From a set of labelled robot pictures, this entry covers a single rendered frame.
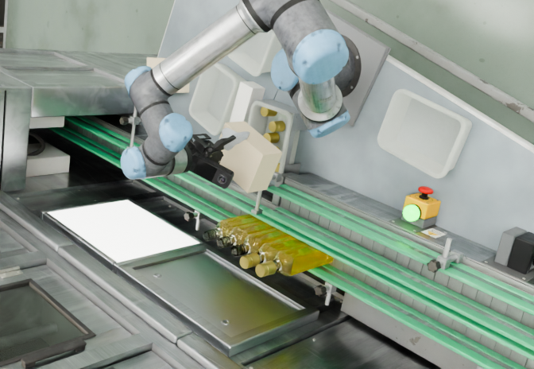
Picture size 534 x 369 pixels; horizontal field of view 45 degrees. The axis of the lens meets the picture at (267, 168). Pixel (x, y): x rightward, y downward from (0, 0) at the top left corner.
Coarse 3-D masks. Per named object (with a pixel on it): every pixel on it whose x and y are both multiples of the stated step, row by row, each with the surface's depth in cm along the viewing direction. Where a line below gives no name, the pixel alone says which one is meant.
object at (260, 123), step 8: (256, 104) 204; (264, 104) 202; (256, 112) 207; (280, 112) 198; (288, 112) 196; (256, 120) 208; (264, 120) 210; (272, 120) 210; (280, 120) 208; (288, 120) 196; (256, 128) 209; (264, 128) 212; (288, 128) 196; (280, 136) 208; (288, 136) 197; (280, 144) 209; (280, 160) 209; (280, 168) 200
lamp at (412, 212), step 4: (412, 204) 170; (404, 208) 170; (408, 208) 169; (412, 208) 168; (416, 208) 169; (404, 212) 170; (408, 212) 169; (412, 212) 168; (416, 212) 168; (420, 212) 169; (404, 216) 170; (408, 216) 169; (412, 216) 168; (416, 216) 168; (408, 220) 170; (412, 220) 169
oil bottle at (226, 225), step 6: (240, 216) 192; (246, 216) 193; (252, 216) 193; (222, 222) 185; (228, 222) 186; (234, 222) 187; (240, 222) 188; (246, 222) 188; (252, 222) 190; (222, 228) 183; (228, 228) 183; (222, 234) 183; (228, 234) 184
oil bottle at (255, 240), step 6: (276, 228) 187; (252, 234) 180; (258, 234) 181; (264, 234) 181; (270, 234) 182; (276, 234) 183; (282, 234) 184; (246, 240) 177; (252, 240) 177; (258, 240) 177; (264, 240) 177; (270, 240) 179; (252, 246) 176; (258, 246) 176; (252, 252) 176
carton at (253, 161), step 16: (240, 128) 174; (240, 144) 170; (256, 144) 169; (272, 144) 173; (224, 160) 175; (240, 160) 171; (256, 160) 167; (272, 160) 169; (240, 176) 172; (256, 176) 169; (272, 176) 174
